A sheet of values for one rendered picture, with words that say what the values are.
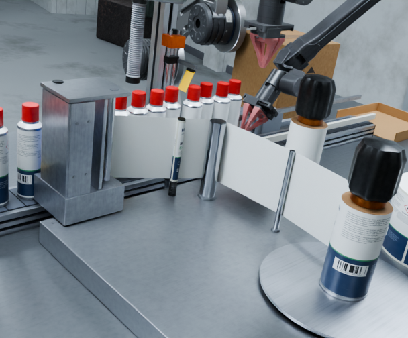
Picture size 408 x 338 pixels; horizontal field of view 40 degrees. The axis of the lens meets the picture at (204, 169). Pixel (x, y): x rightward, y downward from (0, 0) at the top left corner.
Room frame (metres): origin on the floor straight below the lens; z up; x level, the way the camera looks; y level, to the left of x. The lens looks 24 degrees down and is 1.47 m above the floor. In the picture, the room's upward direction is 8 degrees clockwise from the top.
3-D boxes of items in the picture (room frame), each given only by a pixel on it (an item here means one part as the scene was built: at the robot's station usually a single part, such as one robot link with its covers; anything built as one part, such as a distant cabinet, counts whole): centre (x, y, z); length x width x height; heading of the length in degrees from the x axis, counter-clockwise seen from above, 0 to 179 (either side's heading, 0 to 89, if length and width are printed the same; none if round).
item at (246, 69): (2.12, -0.24, 0.99); 0.30 x 0.24 x 0.27; 134
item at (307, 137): (1.29, -0.23, 1.03); 0.09 x 0.09 x 0.30
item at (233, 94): (1.50, -0.05, 0.98); 0.05 x 0.05 x 0.20
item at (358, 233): (0.88, -0.28, 1.04); 0.09 x 0.09 x 0.29
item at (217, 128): (1.20, -0.02, 0.97); 0.05 x 0.05 x 0.19
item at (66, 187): (1.06, 0.25, 1.01); 0.14 x 0.13 x 0.26; 136
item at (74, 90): (1.06, 0.25, 1.14); 0.14 x 0.11 x 0.01; 136
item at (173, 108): (1.35, 0.11, 0.98); 0.05 x 0.05 x 0.20
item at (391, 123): (2.14, -0.67, 0.85); 0.30 x 0.26 x 0.04; 136
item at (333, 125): (1.61, -0.21, 0.91); 1.07 x 0.01 x 0.02; 136
